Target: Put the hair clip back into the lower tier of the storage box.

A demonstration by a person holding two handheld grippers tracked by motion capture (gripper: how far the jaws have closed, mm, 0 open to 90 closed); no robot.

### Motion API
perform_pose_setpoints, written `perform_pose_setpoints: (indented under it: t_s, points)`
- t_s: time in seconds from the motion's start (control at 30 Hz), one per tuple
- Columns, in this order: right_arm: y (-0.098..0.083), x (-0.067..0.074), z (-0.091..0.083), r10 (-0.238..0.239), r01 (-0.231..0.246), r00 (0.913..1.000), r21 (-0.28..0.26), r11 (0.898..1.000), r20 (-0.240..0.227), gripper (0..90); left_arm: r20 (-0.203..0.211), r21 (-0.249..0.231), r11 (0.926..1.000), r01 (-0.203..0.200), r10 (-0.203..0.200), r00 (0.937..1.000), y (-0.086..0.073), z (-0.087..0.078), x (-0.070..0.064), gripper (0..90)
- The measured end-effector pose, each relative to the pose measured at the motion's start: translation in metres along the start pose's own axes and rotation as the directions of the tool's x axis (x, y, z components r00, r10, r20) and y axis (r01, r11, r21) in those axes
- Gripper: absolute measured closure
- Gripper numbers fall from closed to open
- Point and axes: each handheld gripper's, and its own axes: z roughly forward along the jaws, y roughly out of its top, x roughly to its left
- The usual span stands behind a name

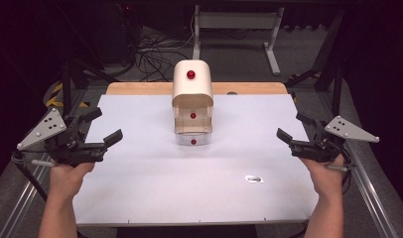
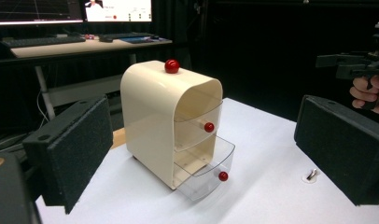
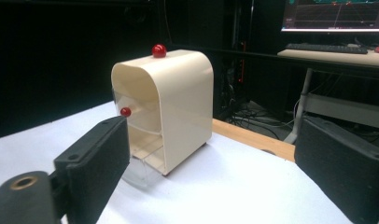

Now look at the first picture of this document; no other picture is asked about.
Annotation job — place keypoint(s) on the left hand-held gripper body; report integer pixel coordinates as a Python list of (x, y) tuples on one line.
[(72, 150)]

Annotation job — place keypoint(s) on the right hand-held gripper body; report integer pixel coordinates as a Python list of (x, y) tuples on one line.
[(322, 147)]

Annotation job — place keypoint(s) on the small clear packet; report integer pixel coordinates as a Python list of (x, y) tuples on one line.
[(254, 179)]

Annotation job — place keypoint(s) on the clear drawer with red knob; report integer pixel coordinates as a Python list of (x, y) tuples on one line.
[(193, 140)]

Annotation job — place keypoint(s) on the cream drawer with red knob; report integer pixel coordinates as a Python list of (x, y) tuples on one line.
[(193, 123)]

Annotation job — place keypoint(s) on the cream cabinet with red knobs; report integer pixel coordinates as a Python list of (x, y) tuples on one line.
[(192, 87)]

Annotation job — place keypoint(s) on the person's left hand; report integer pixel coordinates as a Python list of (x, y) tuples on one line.
[(68, 178)]

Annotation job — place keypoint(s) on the person's right hand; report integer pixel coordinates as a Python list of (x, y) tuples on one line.
[(325, 177)]

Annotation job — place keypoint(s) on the black tripod stand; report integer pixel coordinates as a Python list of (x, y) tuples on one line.
[(67, 89)]

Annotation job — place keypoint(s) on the yellow black hazard tape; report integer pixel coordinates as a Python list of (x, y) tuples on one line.
[(55, 95)]

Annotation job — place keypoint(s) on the white table mat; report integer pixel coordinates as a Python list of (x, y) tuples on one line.
[(156, 178)]

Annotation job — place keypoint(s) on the dark case with red light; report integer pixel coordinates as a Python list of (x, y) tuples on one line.
[(113, 29)]

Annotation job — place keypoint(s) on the aluminium rail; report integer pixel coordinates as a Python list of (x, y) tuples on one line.
[(371, 198), (24, 201)]

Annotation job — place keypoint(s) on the white metal stand frame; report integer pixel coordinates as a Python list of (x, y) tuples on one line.
[(236, 20)]

